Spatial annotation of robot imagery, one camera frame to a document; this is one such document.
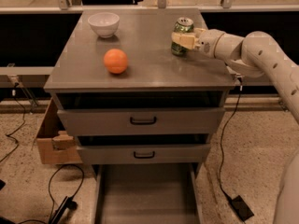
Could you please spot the bottom grey drawer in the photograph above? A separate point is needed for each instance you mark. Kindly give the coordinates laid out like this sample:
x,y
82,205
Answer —
x,y
147,194

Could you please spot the grey drawer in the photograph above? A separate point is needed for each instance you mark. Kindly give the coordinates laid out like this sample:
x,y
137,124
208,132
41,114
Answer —
x,y
102,122
147,194
143,154

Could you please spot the white ceramic bowl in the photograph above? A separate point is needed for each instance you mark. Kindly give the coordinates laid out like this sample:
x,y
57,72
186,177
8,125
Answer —
x,y
104,24

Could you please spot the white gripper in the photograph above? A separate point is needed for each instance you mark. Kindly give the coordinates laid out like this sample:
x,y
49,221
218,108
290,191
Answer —
x,y
206,43

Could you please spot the black device left floor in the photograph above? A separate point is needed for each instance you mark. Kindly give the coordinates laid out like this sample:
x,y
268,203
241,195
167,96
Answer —
x,y
67,203

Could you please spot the grey drawer cabinet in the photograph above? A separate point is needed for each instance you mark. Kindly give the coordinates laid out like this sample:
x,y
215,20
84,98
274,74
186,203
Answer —
x,y
154,78

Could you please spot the orange ball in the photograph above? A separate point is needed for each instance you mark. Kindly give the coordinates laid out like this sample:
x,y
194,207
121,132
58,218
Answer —
x,y
115,61

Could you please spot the black power adapter right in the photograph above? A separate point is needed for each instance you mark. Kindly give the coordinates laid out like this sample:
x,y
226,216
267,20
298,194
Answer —
x,y
241,209

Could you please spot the cardboard box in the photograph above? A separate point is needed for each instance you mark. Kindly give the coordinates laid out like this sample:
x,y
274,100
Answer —
x,y
54,145

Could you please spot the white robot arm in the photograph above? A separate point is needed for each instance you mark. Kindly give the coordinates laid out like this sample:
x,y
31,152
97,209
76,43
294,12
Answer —
x,y
253,55

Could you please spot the middle grey drawer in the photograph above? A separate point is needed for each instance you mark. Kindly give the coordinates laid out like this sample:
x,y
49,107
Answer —
x,y
143,154

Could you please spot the green soda can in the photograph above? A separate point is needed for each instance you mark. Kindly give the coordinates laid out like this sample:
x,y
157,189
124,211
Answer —
x,y
182,25

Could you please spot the top grey drawer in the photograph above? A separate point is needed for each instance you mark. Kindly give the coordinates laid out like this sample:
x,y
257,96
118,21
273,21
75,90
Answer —
x,y
102,122

